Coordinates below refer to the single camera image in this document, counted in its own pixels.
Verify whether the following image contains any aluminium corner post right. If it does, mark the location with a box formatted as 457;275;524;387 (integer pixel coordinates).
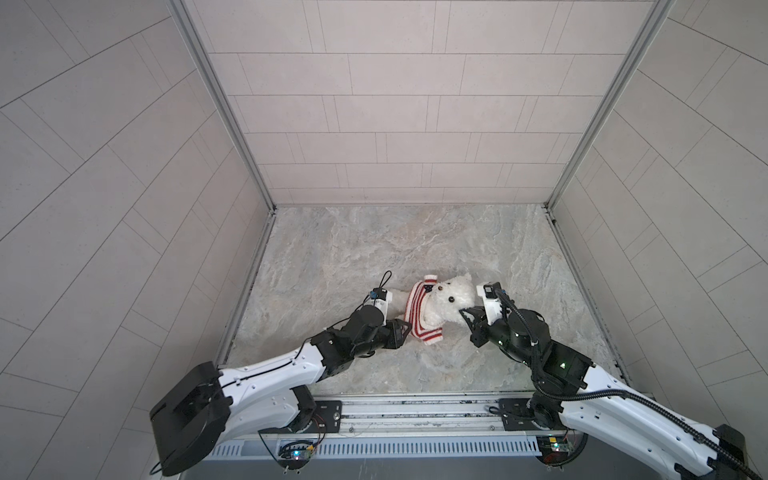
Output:
545;0;675;215

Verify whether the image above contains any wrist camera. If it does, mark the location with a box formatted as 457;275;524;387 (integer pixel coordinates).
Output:
367;287;393;317
476;282;504;325

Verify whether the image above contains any red white striped shirt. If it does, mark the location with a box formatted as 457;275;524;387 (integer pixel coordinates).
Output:
404;275;443;345

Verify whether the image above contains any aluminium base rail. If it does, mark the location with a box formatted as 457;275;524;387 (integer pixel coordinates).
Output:
207;393;583;462

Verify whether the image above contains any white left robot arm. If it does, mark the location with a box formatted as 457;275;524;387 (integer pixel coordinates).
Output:
149;305;412;477

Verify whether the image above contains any aluminium corner post left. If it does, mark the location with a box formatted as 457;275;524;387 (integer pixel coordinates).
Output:
167;0;277;216

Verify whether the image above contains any left green circuit board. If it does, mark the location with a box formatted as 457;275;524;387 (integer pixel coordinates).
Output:
277;440;317;471

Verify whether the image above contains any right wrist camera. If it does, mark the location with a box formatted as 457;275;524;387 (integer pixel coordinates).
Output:
476;282;504;325

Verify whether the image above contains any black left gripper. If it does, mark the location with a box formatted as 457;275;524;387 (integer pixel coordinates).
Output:
347;320;414;360

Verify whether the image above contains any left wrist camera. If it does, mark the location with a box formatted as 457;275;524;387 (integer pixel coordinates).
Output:
367;287;393;317

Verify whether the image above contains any black corrugated cable conduit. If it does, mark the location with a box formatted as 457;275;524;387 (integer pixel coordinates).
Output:
485;281;763;480

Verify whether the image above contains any green circuit board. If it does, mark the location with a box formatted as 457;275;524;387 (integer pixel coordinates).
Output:
536;436;575;466
277;440;317;471

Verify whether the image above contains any aluminium corner post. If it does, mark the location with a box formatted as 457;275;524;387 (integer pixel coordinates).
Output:
167;0;277;216
545;0;675;215

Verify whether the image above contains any right green circuit board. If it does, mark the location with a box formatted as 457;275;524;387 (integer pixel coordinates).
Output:
536;436;575;466

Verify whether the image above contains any white plush teddy bear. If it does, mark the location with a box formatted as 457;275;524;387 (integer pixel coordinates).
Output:
386;273;477;329

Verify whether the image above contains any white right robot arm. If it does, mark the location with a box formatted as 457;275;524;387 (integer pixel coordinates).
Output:
461;307;759;479

